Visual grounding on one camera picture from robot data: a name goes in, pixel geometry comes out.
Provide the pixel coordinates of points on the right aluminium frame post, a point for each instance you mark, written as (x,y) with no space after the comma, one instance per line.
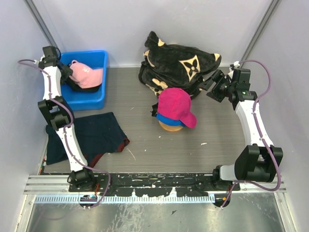
(271,9)

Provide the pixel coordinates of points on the magenta cap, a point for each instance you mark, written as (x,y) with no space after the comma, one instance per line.
(175,103)

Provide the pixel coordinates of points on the black cap white logo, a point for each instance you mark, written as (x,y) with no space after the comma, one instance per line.
(75,87)

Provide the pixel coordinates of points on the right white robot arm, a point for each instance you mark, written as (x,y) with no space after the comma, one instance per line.
(260,159)

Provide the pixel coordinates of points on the pink cap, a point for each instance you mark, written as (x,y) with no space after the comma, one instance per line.
(85,76)

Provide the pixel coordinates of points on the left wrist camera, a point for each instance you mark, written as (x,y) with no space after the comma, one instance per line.
(51,53)

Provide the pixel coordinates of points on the aluminium frame post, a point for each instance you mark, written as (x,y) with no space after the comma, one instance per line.
(40,21)
(271,9)

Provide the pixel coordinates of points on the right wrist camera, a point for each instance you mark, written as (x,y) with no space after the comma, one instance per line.
(234,65)

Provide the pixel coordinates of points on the wooden hat stand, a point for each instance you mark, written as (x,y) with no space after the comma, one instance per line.
(170,128)

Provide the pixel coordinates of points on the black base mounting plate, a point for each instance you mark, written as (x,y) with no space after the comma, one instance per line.
(151,185)

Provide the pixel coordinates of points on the black patterned plush blanket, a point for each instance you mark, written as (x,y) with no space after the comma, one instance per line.
(175,66)

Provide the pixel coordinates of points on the blue cap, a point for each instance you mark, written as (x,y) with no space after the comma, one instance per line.
(169,121)

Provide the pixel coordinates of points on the blue plastic bin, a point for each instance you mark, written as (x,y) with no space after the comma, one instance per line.
(78,101)

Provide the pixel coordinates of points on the slotted cable duct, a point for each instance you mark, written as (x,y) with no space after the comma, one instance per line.
(91,199)

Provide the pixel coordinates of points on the left aluminium frame post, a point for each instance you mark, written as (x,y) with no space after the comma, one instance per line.
(40,21)

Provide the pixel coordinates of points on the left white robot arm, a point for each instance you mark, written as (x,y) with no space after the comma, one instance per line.
(59,116)

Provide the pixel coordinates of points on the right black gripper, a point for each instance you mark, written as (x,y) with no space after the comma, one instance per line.
(217,76)

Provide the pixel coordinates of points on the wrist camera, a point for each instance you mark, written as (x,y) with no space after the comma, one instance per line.
(234,65)
(51,53)

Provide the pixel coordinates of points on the navy blue cloth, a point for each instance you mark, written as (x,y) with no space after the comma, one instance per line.
(96,135)

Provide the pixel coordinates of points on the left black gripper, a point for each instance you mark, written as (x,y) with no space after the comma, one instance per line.
(68,71)

